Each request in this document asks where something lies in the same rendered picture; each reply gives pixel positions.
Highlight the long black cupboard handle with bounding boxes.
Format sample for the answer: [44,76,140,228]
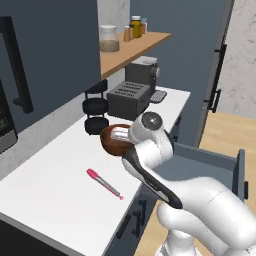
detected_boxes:
[212,42,228,102]

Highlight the pink and grey utensil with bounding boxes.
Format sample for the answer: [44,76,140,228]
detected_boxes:
[86,168,125,201]

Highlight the dark grey toaster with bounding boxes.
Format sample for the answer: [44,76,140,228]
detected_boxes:
[106,80,152,122]

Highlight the open blue-grey drawer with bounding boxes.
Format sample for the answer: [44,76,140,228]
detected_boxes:
[150,141,250,202]

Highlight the grey coffee machine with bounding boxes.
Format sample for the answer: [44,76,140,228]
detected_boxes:
[124,55,168,104]

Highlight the glass jar with lid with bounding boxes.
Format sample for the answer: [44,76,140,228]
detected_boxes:
[98,24,121,54]

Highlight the black drawer handle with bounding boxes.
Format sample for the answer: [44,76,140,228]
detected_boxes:
[243,180,250,201]

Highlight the yellow bottle with white cap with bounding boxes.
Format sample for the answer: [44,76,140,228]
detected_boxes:
[129,15,144,39]

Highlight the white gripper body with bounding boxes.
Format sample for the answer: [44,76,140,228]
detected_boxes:
[111,128,132,143]

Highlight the brown bowl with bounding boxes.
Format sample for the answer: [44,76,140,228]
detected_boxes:
[99,123,135,157]

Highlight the short black cupboard handle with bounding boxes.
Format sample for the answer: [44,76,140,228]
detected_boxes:
[203,88,222,114]

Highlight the dark blue base cupboard front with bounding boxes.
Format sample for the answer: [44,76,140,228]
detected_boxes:
[102,183,159,256]

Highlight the wooden wall shelf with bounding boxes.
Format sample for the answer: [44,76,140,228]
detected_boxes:
[99,31,173,81]

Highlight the small orange and blue jar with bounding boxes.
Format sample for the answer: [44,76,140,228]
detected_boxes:
[141,17,149,35]

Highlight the dark blue wall cupboard door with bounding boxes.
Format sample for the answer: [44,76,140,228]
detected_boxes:
[0,0,102,135]

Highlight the tall dark blue cupboard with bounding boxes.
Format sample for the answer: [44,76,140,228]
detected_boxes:
[129,0,236,148]

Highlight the black base cupboard handle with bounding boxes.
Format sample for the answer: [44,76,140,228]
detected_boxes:
[116,212,132,240]
[131,199,148,239]

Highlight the black wall cupboard handle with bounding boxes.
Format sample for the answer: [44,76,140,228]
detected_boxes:
[0,16,35,115]

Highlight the black tiered wire stand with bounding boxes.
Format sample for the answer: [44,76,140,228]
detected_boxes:
[81,78,110,136]

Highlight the small brown spice shaker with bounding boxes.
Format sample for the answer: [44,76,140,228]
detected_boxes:
[123,25,132,43]

